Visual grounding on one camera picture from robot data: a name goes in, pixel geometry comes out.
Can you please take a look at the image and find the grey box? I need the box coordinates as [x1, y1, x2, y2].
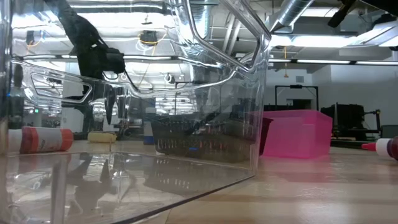
[381, 124, 398, 144]

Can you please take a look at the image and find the black metal frame rig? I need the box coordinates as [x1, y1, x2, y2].
[274, 84, 320, 111]

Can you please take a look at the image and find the pink plastic bin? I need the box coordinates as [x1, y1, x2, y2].
[259, 109, 333, 160]

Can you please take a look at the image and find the black machine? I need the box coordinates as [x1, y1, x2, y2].
[320, 102, 382, 141]

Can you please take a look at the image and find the yellow hanging cord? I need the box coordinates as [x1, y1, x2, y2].
[282, 46, 289, 79]

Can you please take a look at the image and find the clear plastic bin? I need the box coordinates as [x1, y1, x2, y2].
[0, 0, 273, 224]

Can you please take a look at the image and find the silver ceiling duct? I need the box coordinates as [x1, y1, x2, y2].
[268, 0, 315, 34]

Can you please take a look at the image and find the red-capped colour bottle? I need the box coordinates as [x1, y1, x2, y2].
[361, 136, 398, 161]

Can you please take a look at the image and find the orange white glue stick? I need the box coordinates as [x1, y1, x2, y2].
[8, 126, 75, 155]

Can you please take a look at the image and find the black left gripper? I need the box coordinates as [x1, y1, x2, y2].
[91, 47, 126, 125]

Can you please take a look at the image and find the black mesh basket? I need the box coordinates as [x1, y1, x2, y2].
[150, 116, 261, 164]

